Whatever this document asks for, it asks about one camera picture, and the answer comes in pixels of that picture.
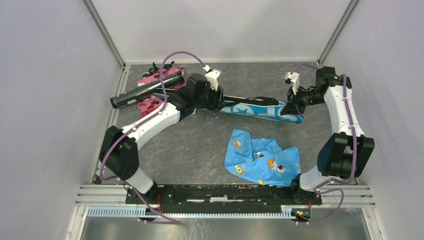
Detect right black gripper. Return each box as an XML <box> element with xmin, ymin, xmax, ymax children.
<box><xmin>280</xmin><ymin>84</ymin><xmax>326</xmax><ymax>116</ymax></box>

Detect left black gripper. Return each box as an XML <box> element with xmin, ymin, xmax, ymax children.
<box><xmin>193</xmin><ymin>82</ymin><xmax>226</xmax><ymax>113</ymax></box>

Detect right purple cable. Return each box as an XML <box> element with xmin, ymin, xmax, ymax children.
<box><xmin>291</xmin><ymin>63</ymin><xmax>358</xmax><ymax>224</ymax></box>

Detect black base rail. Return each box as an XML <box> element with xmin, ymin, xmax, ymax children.
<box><xmin>125</xmin><ymin>184</ymin><xmax>323</xmax><ymax>221</ymax></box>

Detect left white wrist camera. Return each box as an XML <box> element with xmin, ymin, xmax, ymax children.
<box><xmin>203</xmin><ymin>65</ymin><xmax>222</xmax><ymax>91</ymax></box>

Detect blue sport racket bag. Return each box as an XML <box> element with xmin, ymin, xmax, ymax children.
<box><xmin>147</xmin><ymin>91</ymin><xmax>304</xmax><ymax>125</ymax></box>

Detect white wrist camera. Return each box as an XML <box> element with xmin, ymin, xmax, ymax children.
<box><xmin>203</xmin><ymin>65</ymin><xmax>222</xmax><ymax>91</ymax></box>
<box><xmin>284</xmin><ymin>71</ymin><xmax>300</xmax><ymax>95</ymax></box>

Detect pink camouflage shorts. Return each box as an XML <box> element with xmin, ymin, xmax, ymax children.
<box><xmin>137</xmin><ymin>61</ymin><xmax>185</xmax><ymax>118</ymax></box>

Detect black shuttlecock tube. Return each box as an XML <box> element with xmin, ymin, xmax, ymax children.
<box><xmin>109</xmin><ymin>72</ymin><xmax>185</xmax><ymax>109</ymax></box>

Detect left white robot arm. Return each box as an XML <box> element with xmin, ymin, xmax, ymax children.
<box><xmin>98</xmin><ymin>69</ymin><xmax>225</xmax><ymax>204</ymax></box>

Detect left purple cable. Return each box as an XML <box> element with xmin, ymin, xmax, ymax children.
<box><xmin>99</xmin><ymin>51</ymin><xmax>210</xmax><ymax>226</ymax></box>

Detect blue astronaut print cloth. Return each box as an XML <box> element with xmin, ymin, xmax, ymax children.
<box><xmin>224</xmin><ymin>129</ymin><xmax>302</xmax><ymax>187</ymax></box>

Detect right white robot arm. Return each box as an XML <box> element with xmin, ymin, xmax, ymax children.
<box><xmin>280</xmin><ymin>66</ymin><xmax>375</xmax><ymax>204</ymax></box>

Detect purple cable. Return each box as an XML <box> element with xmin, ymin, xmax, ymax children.
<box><xmin>99</xmin><ymin>51</ymin><xmax>210</xmax><ymax>226</ymax></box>
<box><xmin>291</xmin><ymin>63</ymin><xmax>358</xmax><ymax>224</ymax></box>

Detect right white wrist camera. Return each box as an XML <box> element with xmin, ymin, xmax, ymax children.
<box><xmin>284</xmin><ymin>71</ymin><xmax>300</xmax><ymax>95</ymax></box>

